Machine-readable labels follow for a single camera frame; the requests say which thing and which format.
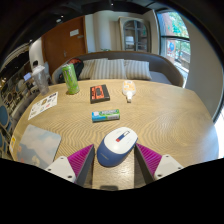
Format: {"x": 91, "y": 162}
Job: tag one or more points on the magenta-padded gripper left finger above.
{"x": 81, "y": 160}

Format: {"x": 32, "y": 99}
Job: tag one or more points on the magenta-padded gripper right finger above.
{"x": 150, "y": 160}

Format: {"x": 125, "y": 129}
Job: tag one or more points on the white and blue computer mouse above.
{"x": 115, "y": 146}

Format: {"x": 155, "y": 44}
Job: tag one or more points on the sky print mouse pad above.
{"x": 38, "y": 144}

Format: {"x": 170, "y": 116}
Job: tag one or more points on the green and blue small pack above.
{"x": 106, "y": 115}

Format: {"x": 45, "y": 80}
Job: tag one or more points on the white sticker sheet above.
{"x": 43, "y": 105}

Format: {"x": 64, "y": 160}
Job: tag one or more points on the black box with orange print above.
{"x": 99, "y": 94}

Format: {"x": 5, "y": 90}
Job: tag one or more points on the yellow sticker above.
{"x": 12, "y": 144}

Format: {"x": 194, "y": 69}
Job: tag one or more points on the white tube with orange label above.
{"x": 128, "y": 88}

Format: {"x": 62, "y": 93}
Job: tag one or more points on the green drink can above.
{"x": 70, "y": 80}

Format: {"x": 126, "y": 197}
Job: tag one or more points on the clear plastic shaker bottle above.
{"x": 41, "y": 81}

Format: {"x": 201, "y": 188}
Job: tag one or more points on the group of blue chairs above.
{"x": 4, "y": 118}

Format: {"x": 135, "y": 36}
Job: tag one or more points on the striped cushion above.
{"x": 86, "y": 70}
{"x": 137, "y": 70}
{"x": 109, "y": 68}

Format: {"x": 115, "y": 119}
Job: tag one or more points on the grey curved sofa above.
{"x": 160, "y": 68}

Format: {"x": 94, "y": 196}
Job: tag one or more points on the black bag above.
{"x": 79, "y": 66}

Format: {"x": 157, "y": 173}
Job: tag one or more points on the brown wooden door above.
{"x": 61, "y": 43}

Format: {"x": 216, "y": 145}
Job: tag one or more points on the dark framed window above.
{"x": 175, "y": 40}

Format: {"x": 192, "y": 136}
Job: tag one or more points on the glass door cabinet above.
{"x": 135, "y": 35}

